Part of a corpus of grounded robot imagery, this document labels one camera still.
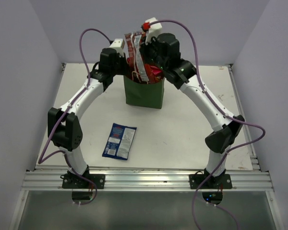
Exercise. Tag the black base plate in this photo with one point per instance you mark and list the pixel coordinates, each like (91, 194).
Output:
(72, 181)
(222, 181)

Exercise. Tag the green brown paper bag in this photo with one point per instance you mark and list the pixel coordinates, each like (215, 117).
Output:
(144, 95)

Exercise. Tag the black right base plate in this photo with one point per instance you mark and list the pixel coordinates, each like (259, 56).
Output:
(222, 181)

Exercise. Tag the aluminium rail frame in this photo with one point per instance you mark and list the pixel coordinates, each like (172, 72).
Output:
(150, 190)

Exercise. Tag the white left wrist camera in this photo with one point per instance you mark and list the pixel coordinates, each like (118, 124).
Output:
(118, 45)

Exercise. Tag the orange red Doritos bag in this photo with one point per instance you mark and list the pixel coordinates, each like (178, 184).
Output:
(133, 41)

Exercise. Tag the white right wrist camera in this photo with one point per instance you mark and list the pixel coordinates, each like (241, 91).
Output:
(151, 30)

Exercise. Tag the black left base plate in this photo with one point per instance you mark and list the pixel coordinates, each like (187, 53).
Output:
(72, 181)

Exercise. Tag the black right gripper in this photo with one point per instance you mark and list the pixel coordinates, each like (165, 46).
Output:
(150, 53)

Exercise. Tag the pink Real chips bag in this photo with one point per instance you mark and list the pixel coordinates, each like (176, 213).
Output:
(156, 72)

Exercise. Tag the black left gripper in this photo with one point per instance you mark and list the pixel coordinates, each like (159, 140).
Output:
(123, 66)

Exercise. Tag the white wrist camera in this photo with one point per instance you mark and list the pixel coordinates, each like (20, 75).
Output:
(151, 30)
(118, 45)

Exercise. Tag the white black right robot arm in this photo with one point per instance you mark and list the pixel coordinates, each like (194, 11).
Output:
(225, 125)

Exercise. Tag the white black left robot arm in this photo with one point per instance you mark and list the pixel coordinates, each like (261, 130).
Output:
(64, 129)

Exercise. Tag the blue snack bag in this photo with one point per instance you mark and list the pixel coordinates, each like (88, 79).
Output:
(119, 142)

